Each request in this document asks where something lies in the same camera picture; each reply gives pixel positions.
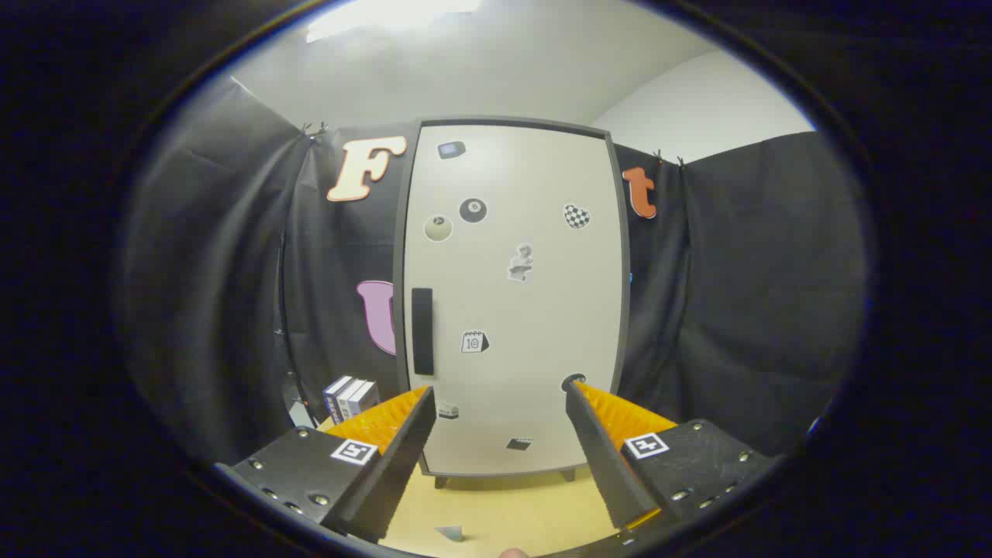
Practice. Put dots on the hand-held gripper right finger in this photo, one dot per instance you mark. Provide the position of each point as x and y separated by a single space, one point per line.
612 473

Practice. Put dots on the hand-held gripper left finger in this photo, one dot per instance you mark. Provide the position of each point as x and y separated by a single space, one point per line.
395 480

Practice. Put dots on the white and blue tube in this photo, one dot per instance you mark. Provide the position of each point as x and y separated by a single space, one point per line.
451 532

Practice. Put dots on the white cabinet door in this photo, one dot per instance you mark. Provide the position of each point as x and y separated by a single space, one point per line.
527 325

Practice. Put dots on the white spine book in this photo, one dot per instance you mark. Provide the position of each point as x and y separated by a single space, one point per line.
347 397

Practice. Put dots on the dark blue book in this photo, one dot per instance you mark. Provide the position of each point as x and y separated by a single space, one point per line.
332 399

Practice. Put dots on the grey cabinet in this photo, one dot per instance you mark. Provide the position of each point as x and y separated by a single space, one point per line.
624 271

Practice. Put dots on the black backdrop cloth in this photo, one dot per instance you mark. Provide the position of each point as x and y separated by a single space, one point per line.
759 271

